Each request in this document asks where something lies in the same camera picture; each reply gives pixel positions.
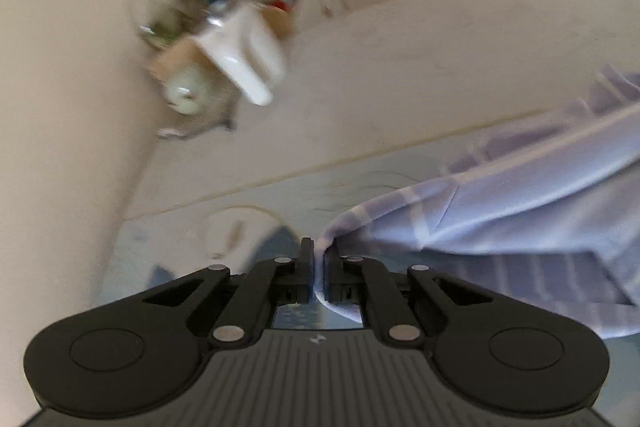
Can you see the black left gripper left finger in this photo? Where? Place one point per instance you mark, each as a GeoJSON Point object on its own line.
{"type": "Point", "coordinates": [232, 311]}

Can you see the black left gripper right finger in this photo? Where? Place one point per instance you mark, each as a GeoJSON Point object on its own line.
{"type": "Point", "coordinates": [388, 303]}

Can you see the purple white striped shirt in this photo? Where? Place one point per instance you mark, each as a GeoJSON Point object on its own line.
{"type": "Point", "coordinates": [543, 210]}

